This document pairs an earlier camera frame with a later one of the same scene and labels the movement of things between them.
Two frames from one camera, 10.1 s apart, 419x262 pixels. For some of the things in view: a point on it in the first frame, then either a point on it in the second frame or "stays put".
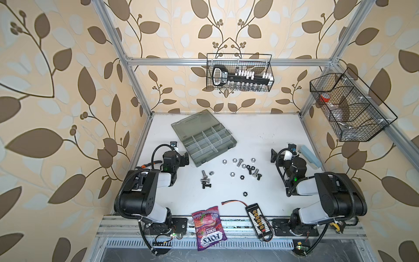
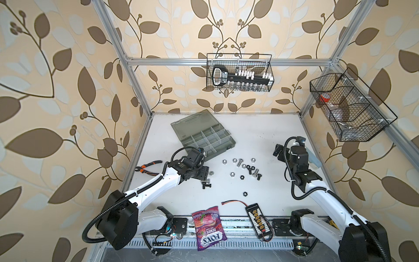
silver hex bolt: [255, 174] stays put
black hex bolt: [204, 185] stays put
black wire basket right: [352, 111] stays put
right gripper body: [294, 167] → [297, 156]
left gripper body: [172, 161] → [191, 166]
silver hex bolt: [240, 160] stays put
